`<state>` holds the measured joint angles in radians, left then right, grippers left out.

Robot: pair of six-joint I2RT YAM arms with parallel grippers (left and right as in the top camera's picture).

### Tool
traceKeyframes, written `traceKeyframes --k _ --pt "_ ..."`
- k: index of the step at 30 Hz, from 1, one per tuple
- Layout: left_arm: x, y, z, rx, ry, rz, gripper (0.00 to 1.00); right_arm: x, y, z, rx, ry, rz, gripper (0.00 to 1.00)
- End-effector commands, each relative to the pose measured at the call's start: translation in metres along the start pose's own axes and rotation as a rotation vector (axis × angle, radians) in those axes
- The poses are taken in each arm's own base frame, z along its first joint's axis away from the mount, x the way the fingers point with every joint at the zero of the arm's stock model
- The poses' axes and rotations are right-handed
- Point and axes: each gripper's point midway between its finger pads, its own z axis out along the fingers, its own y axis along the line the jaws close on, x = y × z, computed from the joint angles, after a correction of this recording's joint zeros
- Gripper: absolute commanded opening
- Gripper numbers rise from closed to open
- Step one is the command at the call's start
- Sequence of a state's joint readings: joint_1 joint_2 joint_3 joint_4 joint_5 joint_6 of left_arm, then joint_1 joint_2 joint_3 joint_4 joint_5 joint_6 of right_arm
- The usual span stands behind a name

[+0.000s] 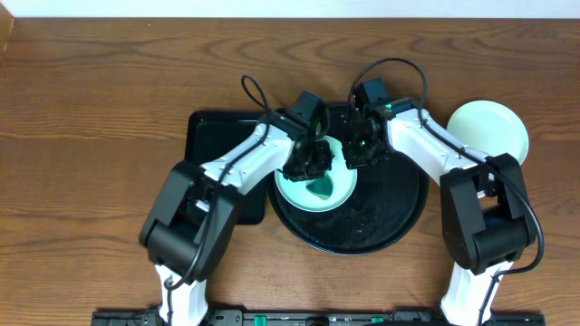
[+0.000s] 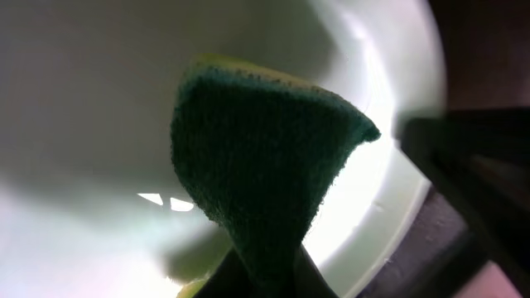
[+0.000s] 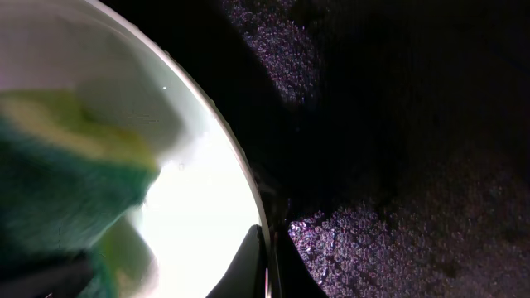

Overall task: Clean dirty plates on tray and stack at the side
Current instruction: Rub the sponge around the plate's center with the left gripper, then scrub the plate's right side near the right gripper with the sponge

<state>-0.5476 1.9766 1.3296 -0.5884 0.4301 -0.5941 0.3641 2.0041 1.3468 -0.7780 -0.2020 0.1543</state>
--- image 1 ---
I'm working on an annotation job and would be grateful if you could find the green sponge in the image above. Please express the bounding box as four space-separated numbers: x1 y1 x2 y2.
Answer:
305 176 334 200

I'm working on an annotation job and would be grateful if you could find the mint green plate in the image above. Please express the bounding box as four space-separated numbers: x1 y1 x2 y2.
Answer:
275 136 357 213
447 100 529 165

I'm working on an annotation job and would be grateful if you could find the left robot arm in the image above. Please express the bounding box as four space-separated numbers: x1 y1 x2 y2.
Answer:
140 110 332 325

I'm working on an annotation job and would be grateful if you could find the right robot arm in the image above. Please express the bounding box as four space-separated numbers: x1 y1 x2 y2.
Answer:
343 95 544 325

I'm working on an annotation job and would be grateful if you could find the black rectangular tray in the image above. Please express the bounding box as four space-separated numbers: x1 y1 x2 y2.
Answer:
184 110 266 225

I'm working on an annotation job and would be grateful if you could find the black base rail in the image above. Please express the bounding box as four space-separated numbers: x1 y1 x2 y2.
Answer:
91 309 545 326

